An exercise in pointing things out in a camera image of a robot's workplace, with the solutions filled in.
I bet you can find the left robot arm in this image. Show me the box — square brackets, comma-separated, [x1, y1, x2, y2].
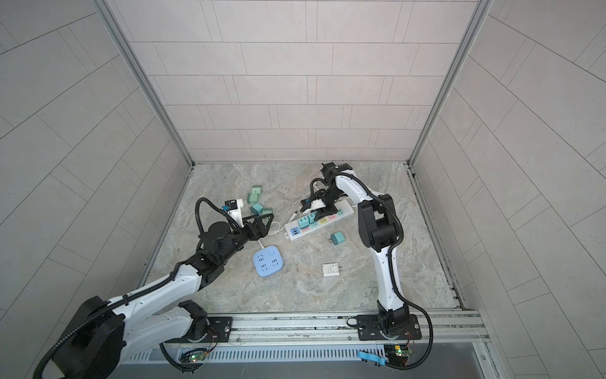
[33, 197, 274, 378]

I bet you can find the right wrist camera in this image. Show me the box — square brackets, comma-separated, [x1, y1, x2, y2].
[299, 198, 326, 214]

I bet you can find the green charger cube middle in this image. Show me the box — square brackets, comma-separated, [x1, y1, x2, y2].
[247, 193, 260, 205]

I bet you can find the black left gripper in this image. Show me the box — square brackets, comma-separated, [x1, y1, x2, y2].
[218, 213, 274, 265]

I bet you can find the left circuit board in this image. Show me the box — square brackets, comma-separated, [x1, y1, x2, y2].
[179, 348, 211, 366]

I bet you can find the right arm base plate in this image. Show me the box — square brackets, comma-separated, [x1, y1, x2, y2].
[353, 314, 422, 342]

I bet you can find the right circuit board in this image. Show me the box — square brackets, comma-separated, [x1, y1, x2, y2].
[383, 344, 414, 368]

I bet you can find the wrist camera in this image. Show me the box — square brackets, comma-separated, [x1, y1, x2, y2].
[222, 199, 244, 227]
[299, 198, 326, 214]

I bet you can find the white cable of blue cube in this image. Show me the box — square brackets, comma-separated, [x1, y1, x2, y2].
[255, 220, 287, 252]

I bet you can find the blue tape tag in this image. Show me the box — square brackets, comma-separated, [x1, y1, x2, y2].
[358, 351, 386, 366]

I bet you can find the white multicolour power strip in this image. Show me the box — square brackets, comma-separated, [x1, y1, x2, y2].
[284, 200, 355, 242]

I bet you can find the white charger block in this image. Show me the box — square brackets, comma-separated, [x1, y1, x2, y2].
[321, 263, 340, 277]

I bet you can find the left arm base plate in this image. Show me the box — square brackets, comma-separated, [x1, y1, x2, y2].
[167, 317, 233, 344]

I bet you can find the aluminium rail frame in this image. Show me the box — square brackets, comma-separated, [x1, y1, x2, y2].
[94, 309, 491, 366]

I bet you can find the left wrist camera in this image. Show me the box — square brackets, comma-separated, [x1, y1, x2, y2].
[222, 199, 244, 227]

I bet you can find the blue round power cube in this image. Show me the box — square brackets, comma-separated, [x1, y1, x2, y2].
[252, 246, 283, 278]

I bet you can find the circuit board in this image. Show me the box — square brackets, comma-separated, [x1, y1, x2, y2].
[179, 348, 211, 366]
[383, 344, 414, 368]

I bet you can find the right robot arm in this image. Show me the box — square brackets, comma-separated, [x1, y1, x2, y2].
[301, 162, 434, 371]

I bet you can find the teal charger cube by greens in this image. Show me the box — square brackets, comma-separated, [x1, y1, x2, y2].
[250, 203, 264, 216]

